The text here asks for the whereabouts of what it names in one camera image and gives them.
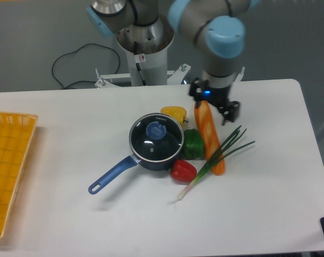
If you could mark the yellow woven basket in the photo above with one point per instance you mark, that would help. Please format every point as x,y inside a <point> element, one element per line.
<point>16,133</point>

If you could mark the glass lid with blue knob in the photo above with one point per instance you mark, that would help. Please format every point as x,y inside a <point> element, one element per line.
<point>156,137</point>

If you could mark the dark blue saucepan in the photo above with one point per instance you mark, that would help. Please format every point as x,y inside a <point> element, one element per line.
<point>127,163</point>

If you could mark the green bell pepper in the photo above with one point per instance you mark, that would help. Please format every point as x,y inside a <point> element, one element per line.
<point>193,147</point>

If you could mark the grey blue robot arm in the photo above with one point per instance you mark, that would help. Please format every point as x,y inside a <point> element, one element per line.
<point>211,26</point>

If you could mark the orange baguette bread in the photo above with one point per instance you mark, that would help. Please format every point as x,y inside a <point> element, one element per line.
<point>206,127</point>

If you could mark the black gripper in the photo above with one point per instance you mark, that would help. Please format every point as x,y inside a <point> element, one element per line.
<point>218,97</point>

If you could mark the red bell pepper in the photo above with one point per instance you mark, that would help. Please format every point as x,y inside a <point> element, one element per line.
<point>183,171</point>

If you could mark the green spring onion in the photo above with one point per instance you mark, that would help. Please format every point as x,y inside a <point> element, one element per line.
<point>216,158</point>

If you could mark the yellow bell pepper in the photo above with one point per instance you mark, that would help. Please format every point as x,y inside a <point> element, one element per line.
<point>177,112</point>

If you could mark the white metal base frame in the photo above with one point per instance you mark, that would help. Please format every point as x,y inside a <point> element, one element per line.
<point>173,77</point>

